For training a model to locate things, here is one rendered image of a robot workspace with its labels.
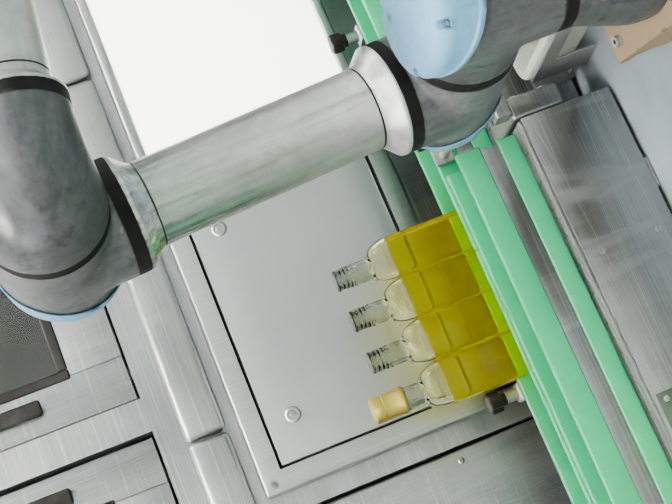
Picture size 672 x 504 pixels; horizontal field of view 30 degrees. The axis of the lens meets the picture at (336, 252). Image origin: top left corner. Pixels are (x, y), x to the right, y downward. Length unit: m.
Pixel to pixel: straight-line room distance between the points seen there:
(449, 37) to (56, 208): 0.36
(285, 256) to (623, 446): 0.55
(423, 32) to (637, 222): 0.52
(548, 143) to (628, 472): 0.40
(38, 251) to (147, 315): 0.70
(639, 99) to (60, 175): 0.76
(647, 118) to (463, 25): 0.49
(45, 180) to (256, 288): 0.75
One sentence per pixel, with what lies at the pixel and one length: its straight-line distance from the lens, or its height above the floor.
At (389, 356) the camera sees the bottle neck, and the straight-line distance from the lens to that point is 1.59.
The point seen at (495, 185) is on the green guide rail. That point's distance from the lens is 1.54.
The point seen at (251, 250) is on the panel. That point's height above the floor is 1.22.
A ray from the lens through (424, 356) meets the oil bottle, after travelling 1.58.
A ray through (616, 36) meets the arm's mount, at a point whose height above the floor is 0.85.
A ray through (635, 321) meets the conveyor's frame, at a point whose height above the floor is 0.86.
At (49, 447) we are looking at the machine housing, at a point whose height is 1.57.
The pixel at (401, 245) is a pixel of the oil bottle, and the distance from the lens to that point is 1.62.
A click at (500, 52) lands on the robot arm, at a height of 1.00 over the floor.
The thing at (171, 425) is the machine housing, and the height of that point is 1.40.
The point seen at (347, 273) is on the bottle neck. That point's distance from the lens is 1.61.
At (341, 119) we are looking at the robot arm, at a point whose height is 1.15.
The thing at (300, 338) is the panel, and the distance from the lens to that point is 1.73.
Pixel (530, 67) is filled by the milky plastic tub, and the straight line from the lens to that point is 1.57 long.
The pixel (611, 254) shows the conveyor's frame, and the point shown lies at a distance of 1.53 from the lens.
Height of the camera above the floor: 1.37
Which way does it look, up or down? 9 degrees down
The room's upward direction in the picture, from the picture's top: 111 degrees counter-clockwise
